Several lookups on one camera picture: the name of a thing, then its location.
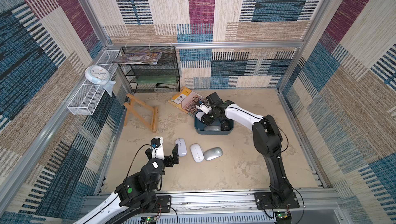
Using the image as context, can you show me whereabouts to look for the teal storage box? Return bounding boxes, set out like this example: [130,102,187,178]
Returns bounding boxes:
[194,111,234,135]

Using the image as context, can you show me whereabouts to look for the white oval mouse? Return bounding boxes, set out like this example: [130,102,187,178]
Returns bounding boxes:
[190,144,204,163]

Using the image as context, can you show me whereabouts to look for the silver grey mouse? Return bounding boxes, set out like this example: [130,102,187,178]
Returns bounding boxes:
[204,147,223,161]

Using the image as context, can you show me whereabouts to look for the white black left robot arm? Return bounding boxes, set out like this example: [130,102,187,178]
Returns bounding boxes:
[76,144,179,224]

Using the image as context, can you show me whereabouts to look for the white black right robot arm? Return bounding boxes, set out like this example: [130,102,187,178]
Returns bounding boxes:
[197,100,300,210]

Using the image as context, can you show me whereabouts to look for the white mouse in box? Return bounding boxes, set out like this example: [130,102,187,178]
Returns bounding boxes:
[196,111,205,121]

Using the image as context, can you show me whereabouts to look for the grey mouse in box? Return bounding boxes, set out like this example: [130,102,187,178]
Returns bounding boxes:
[204,125,222,132]

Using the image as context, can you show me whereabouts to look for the black mouse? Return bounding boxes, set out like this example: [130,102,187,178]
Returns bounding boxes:
[221,119,233,132]

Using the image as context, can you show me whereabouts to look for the yellow English textbook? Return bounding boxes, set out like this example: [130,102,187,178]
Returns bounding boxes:
[168,86,204,117]

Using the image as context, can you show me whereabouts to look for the wooden tabletop easel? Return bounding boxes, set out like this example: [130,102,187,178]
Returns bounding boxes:
[123,93,159,133]

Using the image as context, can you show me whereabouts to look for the black stapler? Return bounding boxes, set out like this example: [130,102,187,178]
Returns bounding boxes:
[155,83,177,90]

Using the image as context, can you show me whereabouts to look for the black mesh shelf rack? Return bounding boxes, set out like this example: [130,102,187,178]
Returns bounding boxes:
[119,46,180,94]

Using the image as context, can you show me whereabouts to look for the green flat case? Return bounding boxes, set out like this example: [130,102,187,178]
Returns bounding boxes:
[136,75,177,84]

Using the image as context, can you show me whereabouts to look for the colourful magazine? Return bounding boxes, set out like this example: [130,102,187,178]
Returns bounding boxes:
[112,52,162,65]

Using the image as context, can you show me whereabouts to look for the white round clock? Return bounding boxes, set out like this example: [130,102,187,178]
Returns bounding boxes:
[85,65,110,85]

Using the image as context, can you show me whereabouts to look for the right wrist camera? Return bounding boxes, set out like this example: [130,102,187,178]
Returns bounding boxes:
[196,92,223,111]

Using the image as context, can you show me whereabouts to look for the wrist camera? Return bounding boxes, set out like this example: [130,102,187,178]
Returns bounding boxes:
[151,136,165,160]
[196,92,223,111]

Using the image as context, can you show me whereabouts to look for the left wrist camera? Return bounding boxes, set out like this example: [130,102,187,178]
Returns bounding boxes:
[151,136,165,160]

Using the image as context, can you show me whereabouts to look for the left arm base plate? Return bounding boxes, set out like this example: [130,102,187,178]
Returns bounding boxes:
[151,195,172,214]

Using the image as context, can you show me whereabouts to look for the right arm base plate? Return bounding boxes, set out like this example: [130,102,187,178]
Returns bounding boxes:
[254,192,300,210]

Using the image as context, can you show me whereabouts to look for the white wire wall basket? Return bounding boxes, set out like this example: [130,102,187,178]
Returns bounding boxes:
[68,50,120,115]

